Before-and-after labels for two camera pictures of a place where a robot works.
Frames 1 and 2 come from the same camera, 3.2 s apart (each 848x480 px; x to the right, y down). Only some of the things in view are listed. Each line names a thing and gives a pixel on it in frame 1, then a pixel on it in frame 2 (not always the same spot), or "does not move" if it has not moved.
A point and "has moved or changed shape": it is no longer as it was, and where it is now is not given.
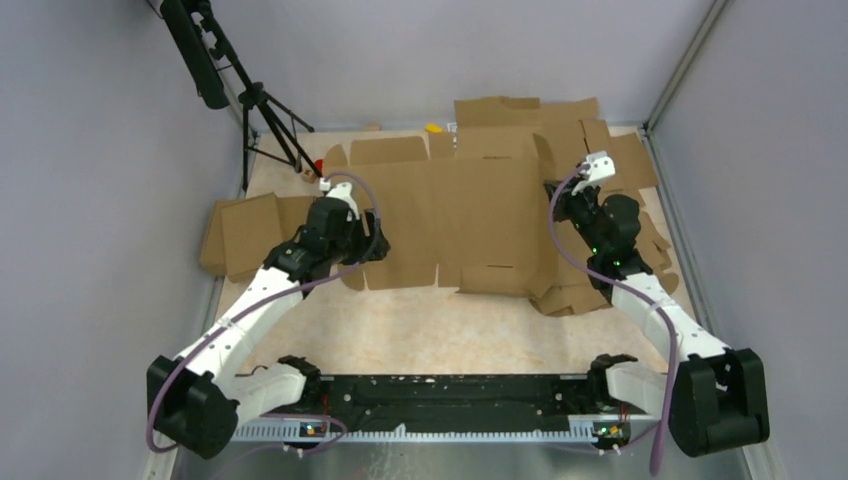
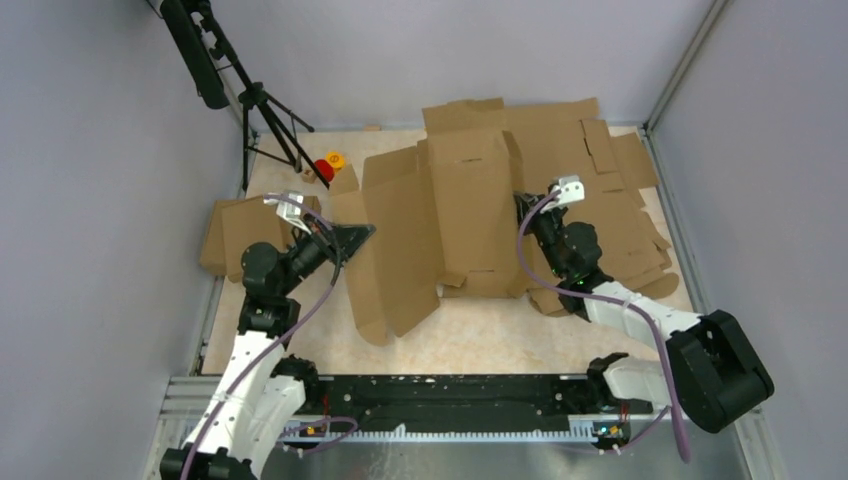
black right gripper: [564, 199] -> [560, 211]
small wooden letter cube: [309, 176] does not move
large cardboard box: [476, 206] has moved or changed shape
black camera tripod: [204, 44] does not move
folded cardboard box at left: [242, 232] does not move
